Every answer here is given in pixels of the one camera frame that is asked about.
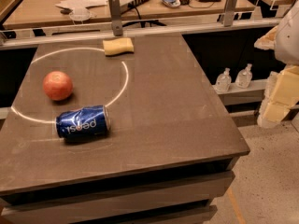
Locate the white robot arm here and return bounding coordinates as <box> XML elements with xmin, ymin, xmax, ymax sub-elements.
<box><xmin>254</xmin><ymin>1</ymin><xmax>299</xmax><ymax>128</ymax></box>

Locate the cabinet drawer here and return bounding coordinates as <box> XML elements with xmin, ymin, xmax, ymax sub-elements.
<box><xmin>102</xmin><ymin>204</ymin><xmax>219</xmax><ymax>224</ymax></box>
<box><xmin>2</xmin><ymin>171</ymin><xmax>235</xmax><ymax>224</ymax></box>

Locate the grey power strip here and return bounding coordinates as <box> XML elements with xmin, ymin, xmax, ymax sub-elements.
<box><xmin>120</xmin><ymin>0</ymin><xmax>149</xmax><ymax>14</ymax></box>

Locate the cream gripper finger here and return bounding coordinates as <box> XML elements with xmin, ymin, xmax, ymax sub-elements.
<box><xmin>254</xmin><ymin>26</ymin><xmax>278</xmax><ymax>50</ymax></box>
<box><xmin>257</xmin><ymin>65</ymin><xmax>299</xmax><ymax>128</ymax></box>

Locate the grey metal post right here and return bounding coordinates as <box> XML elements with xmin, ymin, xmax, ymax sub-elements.
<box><xmin>221</xmin><ymin>0</ymin><xmax>237</xmax><ymax>27</ymax></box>

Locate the lower cabinet drawer front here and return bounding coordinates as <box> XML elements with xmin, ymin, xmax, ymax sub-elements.
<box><xmin>102</xmin><ymin>204</ymin><xmax>219</xmax><ymax>224</ymax></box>

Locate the clear sanitizer bottle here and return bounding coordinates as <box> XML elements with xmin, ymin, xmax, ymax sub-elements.
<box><xmin>235</xmin><ymin>63</ymin><xmax>252</xmax><ymax>88</ymax></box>
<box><xmin>215</xmin><ymin>68</ymin><xmax>232</xmax><ymax>92</ymax></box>

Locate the clear plastic lid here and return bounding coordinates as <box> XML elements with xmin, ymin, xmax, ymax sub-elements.
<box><xmin>69</xmin><ymin>7</ymin><xmax>92</xmax><ymax>21</ymax></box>

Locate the grey metal post left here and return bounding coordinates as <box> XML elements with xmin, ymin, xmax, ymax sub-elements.
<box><xmin>108</xmin><ymin>0</ymin><xmax>123</xmax><ymax>36</ymax></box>

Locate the blue pepsi can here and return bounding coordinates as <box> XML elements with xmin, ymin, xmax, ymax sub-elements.
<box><xmin>55</xmin><ymin>105</ymin><xmax>110</xmax><ymax>140</ymax></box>

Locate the blue white face mask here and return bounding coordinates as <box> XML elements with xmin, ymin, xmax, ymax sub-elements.
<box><xmin>161</xmin><ymin>0</ymin><xmax>180</xmax><ymax>7</ymax></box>

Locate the red apple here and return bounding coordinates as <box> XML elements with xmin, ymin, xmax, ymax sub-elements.
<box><xmin>43</xmin><ymin>71</ymin><xmax>73</xmax><ymax>101</ymax></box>

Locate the upper cabinet drawer front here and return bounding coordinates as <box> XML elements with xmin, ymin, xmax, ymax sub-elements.
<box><xmin>2</xmin><ymin>171</ymin><xmax>235</xmax><ymax>224</ymax></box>

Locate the clear sanitizer bottle right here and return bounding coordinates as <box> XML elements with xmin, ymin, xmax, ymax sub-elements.
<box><xmin>235</xmin><ymin>63</ymin><xmax>252</xmax><ymax>88</ymax></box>

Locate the clear sanitizer bottle left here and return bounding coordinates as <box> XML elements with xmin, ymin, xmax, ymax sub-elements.
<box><xmin>215</xmin><ymin>68</ymin><xmax>232</xmax><ymax>92</ymax></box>

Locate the grey metal rail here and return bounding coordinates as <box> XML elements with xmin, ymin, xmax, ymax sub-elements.
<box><xmin>0</xmin><ymin>18</ymin><xmax>280</xmax><ymax>50</ymax></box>

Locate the grey metal post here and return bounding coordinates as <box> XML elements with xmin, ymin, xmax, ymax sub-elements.
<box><xmin>221</xmin><ymin>0</ymin><xmax>237</xmax><ymax>27</ymax></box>
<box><xmin>108</xmin><ymin>0</ymin><xmax>123</xmax><ymax>36</ymax></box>

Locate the white papers stack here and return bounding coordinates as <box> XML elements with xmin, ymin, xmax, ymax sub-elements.
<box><xmin>56</xmin><ymin>0</ymin><xmax>107</xmax><ymax>9</ymax></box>

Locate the yellow sponge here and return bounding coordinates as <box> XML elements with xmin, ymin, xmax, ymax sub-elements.
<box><xmin>103</xmin><ymin>37</ymin><xmax>135</xmax><ymax>56</ymax></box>

